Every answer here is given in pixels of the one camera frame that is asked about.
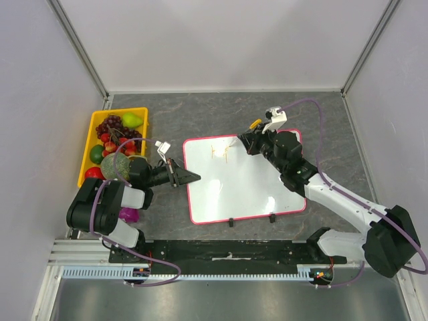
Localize yellow plastic fruit basket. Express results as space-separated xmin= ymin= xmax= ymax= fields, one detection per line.
xmin=78 ymin=107 xmax=148 ymax=187

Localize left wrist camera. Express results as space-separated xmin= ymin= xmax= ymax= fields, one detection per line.
xmin=154 ymin=140 xmax=171 ymax=162

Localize white slotted cable duct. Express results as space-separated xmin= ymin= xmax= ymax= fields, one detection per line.
xmin=62 ymin=264 xmax=318 ymax=280

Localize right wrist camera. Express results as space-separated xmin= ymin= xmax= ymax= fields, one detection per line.
xmin=262 ymin=106 xmax=287 ymax=134

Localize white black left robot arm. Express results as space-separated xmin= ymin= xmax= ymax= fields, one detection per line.
xmin=66 ymin=158 xmax=201 ymax=263

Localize purple grape bunch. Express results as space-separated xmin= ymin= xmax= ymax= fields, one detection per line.
xmin=95 ymin=114 xmax=142 ymax=140

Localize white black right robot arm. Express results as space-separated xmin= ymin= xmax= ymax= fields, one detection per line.
xmin=237 ymin=125 xmax=427 ymax=278

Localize green pear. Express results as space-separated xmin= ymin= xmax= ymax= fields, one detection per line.
xmin=122 ymin=112 xmax=144 ymax=128

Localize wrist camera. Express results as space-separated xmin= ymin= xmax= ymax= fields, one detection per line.
xmin=154 ymin=140 xmax=171 ymax=162
xmin=262 ymin=106 xmax=287 ymax=134

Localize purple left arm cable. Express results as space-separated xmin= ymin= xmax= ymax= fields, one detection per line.
xmin=90 ymin=138 xmax=183 ymax=289

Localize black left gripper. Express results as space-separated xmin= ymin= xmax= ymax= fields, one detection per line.
xmin=144 ymin=157 xmax=200 ymax=188

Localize red cherry cluster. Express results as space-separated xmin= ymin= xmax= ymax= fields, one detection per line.
xmin=100 ymin=133 xmax=138 ymax=157

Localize green lime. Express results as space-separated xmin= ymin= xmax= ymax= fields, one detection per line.
xmin=90 ymin=144 xmax=104 ymax=165

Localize purple snack packet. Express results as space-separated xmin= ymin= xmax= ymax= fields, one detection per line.
xmin=118 ymin=207 xmax=140 ymax=223

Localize green netted melon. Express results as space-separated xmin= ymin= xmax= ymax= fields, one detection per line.
xmin=100 ymin=152 xmax=130 ymax=182

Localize pink framed whiteboard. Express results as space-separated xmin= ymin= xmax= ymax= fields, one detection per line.
xmin=183 ymin=135 xmax=306 ymax=225

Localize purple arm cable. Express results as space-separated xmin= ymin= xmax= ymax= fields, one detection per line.
xmin=279 ymin=97 xmax=428 ymax=290
xmin=90 ymin=138 xmax=183 ymax=289

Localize yellow capped marker pen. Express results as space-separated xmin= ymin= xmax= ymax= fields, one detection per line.
xmin=229 ymin=118 xmax=262 ymax=147

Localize red apple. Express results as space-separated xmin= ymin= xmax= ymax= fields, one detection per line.
xmin=84 ymin=167 xmax=106 ymax=181

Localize aluminium frame rail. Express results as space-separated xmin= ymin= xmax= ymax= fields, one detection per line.
xmin=46 ymin=238 xmax=114 ymax=267

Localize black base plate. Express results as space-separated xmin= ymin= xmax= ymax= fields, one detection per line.
xmin=108 ymin=239 xmax=348 ymax=276

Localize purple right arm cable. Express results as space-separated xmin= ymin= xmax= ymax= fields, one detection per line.
xmin=279 ymin=97 xmax=428 ymax=290

